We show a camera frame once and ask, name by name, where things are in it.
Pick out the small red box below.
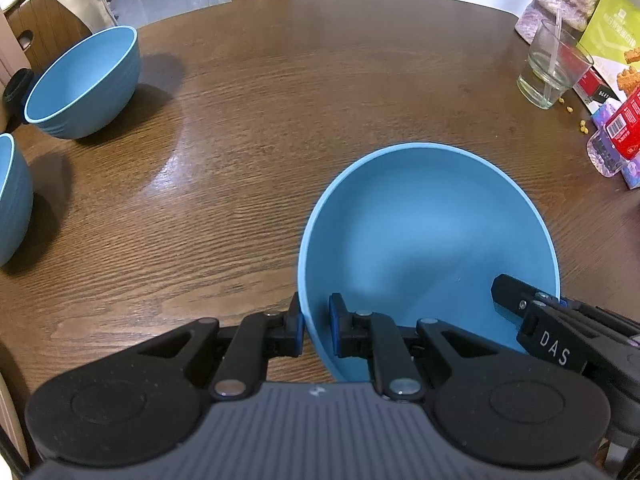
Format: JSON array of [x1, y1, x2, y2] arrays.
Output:
[[574, 67, 613, 108]]

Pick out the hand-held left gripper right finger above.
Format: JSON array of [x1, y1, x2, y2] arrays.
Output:
[[327, 292, 498, 403]]

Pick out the red label water bottle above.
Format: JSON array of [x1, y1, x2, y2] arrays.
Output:
[[587, 85, 640, 177]]

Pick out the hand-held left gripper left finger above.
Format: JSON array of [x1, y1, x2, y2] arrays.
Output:
[[135, 291, 307, 402]]

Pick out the yellow-green box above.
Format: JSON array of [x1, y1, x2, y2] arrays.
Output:
[[575, 0, 640, 113]]

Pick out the black cup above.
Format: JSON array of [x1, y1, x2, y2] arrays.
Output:
[[2, 68, 36, 123]]

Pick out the clear straw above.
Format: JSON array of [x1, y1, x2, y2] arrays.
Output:
[[544, 7, 563, 103]]

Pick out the clear drinking glass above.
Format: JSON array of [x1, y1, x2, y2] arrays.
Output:
[[517, 19, 595, 110]]

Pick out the small purple tissue pack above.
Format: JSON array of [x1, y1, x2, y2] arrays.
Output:
[[591, 97, 640, 191]]

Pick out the wooden chair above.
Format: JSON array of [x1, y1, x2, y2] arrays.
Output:
[[2, 0, 81, 76]]

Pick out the small yellow crumbs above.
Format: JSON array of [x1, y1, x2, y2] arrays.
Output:
[[560, 95, 591, 136]]

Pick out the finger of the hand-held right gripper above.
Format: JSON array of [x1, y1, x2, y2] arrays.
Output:
[[534, 290, 640, 333], [491, 274, 538, 323]]

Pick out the blue bowl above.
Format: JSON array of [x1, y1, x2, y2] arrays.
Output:
[[297, 142, 561, 383], [24, 26, 141, 140], [0, 133, 35, 267]]

